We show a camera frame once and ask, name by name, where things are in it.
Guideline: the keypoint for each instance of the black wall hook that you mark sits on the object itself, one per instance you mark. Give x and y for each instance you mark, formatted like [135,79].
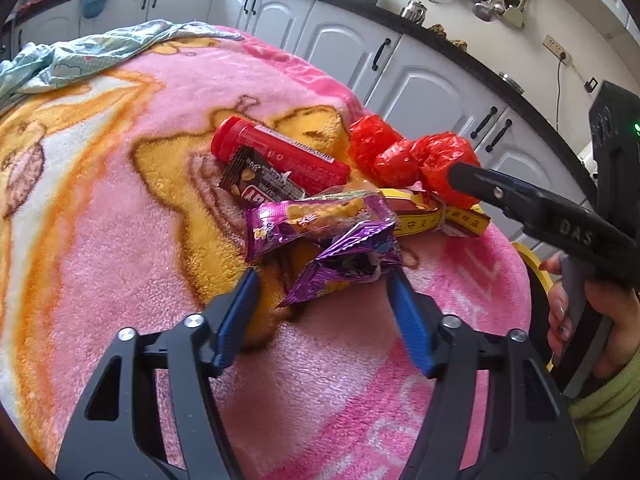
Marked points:
[591,84]

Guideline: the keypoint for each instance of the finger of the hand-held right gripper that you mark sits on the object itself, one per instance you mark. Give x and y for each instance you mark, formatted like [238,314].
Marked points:
[490,187]

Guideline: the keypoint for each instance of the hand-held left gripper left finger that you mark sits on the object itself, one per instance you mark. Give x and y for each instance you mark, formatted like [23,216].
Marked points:
[235,320]

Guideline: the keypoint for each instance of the white lower cabinets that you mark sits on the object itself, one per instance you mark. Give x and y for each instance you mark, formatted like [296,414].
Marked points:
[340,45]

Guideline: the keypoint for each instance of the purple orange snack packet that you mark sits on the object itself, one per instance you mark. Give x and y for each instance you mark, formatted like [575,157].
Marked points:
[280,225]

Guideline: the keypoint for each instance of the light blue cloth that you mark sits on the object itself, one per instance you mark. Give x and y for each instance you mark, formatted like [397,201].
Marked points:
[75,60]

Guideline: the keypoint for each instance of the wall outlet strip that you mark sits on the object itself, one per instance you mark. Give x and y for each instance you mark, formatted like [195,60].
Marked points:
[557,50]

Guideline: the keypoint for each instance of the blue hanging bag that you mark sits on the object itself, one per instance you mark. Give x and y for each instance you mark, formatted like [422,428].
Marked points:
[93,6]

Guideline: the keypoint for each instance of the brown dried roots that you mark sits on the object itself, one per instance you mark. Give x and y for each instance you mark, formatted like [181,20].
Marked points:
[450,37]

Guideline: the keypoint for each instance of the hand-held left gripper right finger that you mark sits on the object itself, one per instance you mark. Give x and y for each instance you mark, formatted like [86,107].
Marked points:
[410,320]

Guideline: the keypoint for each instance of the person's right hand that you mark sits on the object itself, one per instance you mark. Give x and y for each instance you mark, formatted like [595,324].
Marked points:
[622,320]

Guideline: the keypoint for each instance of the person's right forearm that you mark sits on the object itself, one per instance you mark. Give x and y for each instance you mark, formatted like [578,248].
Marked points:
[615,410]

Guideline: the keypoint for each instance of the purple wrapper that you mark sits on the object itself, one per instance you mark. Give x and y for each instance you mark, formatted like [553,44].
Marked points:
[345,260]

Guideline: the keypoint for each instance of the black countertop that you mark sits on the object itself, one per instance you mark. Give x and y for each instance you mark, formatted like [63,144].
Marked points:
[550,132]

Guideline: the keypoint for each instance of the steel teapot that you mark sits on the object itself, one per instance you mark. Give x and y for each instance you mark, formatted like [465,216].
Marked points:
[414,12]

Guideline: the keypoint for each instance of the brown snack wrapper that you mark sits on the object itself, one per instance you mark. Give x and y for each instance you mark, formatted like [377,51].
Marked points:
[260,180]

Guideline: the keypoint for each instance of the yellow wrapper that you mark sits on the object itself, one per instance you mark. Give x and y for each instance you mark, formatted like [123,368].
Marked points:
[425,220]

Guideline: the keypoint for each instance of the pink printed blanket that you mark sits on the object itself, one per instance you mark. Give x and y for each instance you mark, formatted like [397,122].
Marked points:
[125,260]

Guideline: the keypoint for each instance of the steel bowl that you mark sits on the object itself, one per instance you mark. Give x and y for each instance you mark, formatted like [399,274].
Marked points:
[511,83]

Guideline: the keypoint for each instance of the red plastic bag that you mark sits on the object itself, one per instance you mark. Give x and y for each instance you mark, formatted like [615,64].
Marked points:
[395,160]

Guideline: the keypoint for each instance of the red tube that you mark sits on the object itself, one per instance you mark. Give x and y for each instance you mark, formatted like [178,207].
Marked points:
[280,152]

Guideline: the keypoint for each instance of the yellow rimmed trash bin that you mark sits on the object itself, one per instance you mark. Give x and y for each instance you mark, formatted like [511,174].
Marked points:
[537,270]

